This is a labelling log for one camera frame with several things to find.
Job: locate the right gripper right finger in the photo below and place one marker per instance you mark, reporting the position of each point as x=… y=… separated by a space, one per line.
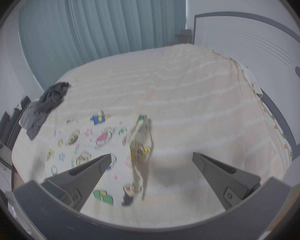
x=227 y=184

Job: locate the bed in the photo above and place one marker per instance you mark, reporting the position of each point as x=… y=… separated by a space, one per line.
x=190 y=96

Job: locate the dark grey garment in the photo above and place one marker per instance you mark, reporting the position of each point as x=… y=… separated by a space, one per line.
x=33 y=124

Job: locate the grey bedside table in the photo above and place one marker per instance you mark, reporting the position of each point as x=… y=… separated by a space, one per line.
x=185 y=35

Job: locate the blue-green curtain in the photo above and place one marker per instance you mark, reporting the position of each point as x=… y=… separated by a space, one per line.
x=90 y=21

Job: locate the white printed pillow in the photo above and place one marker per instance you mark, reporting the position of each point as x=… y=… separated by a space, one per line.
x=252 y=81

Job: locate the white printed pyjama top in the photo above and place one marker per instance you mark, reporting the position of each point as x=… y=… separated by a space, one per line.
x=90 y=139

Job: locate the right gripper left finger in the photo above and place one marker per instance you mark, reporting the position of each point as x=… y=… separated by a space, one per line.
x=77 y=181

